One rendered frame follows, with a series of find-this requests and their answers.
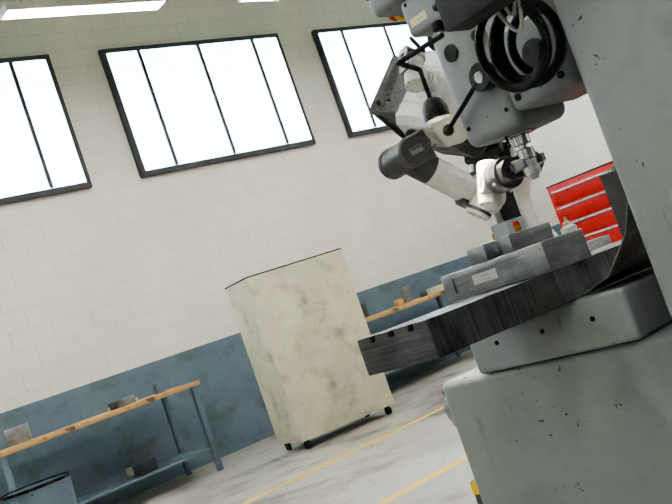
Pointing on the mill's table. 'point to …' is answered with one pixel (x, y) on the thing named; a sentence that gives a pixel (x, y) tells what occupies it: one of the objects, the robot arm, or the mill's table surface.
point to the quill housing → (478, 120)
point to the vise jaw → (484, 253)
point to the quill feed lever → (470, 93)
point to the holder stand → (616, 197)
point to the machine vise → (518, 261)
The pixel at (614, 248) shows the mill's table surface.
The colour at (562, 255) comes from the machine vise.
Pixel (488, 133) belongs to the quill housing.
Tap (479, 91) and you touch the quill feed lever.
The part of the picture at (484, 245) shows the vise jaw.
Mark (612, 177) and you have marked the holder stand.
